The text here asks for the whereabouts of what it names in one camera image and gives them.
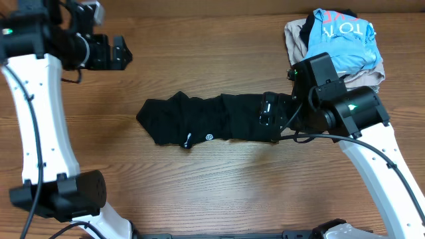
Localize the light blue printed t-shirt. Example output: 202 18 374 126
305 9 383 74

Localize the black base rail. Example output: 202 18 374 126
137 230 321 239

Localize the grey denim folded garment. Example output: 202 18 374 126
370 85 380 94

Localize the black t-shirt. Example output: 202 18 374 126
136 92 263 149

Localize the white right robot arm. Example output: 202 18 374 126
259 52 424 238

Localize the black garment in pile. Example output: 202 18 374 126
299 9 357 46

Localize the beige folded garment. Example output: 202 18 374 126
284 19 386 89

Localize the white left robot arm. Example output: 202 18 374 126
1 1 137 238

